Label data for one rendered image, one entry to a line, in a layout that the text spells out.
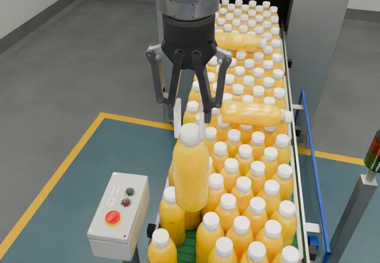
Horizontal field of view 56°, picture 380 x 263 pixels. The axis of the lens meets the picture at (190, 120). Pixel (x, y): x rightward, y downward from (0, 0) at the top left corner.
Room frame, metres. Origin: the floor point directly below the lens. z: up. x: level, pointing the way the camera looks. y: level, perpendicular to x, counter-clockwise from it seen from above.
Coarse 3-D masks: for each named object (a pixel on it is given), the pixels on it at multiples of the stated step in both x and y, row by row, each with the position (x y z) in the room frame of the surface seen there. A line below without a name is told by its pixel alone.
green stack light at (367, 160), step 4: (368, 152) 0.65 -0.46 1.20; (368, 156) 0.64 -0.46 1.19; (372, 156) 0.63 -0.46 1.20; (376, 156) 0.63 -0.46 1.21; (364, 160) 0.65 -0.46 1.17; (368, 160) 0.64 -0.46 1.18; (372, 160) 0.63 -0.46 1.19; (376, 160) 0.62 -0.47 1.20; (368, 164) 0.63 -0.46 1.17; (372, 164) 0.62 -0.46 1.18; (376, 164) 0.62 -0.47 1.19; (368, 168) 0.63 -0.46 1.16; (372, 168) 0.62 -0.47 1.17; (376, 168) 0.62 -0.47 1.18; (376, 172) 0.61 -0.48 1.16
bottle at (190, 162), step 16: (176, 144) 0.49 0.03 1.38; (192, 144) 0.47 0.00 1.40; (176, 160) 0.47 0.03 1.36; (192, 160) 0.46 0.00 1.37; (208, 160) 0.48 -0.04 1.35; (176, 176) 0.47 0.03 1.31; (192, 176) 0.45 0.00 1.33; (208, 176) 0.48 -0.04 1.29; (176, 192) 0.47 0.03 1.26; (192, 192) 0.46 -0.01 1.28; (192, 208) 0.46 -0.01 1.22
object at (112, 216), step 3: (114, 210) 0.54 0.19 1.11; (108, 213) 0.53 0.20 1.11; (111, 213) 0.53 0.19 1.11; (114, 213) 0.53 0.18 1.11; (117, 213) 0.53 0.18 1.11; (105, 216) 0.52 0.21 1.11; (108, 216) 0.52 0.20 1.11; (111, 216) 0.52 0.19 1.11; (114, 216) 0.52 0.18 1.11; (117, 216) 0.52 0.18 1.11; (108, 219) 0.51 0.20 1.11; (111, 219) 0.51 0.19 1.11; (114, 219) 0.51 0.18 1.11; (117, 219) 0.51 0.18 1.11; (108, 222) 0.50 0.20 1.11; (111, 222) 0.50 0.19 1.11; (114, 222) 0.50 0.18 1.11
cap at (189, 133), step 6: (186, 126) 0.50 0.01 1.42; (192, 126) 0.50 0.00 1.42; (198, 126) 0.50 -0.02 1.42; (180, 132) 0.48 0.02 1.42; (186, 132) 0.48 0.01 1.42; (192, 132) 0.48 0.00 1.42; (198, 132) 0.48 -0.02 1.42; (180, 138) 0.48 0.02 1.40; (186, 138) 0.47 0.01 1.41; (192, 138) 0.47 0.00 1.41; (198, 138) 0.48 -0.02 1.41
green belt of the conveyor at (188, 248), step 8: (192, 232) 0.61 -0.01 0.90; (296, 232) 0.61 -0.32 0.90; (192, 240) 0.58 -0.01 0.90; (296, 240) 0.58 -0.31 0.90; (176, 248) 0.56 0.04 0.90; (184, 248) 0.56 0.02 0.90; (192, 248) 0.56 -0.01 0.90; (296, 248) 0.56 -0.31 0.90; (184, 256) 0.53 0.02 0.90; (192, 256) 0.53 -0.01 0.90
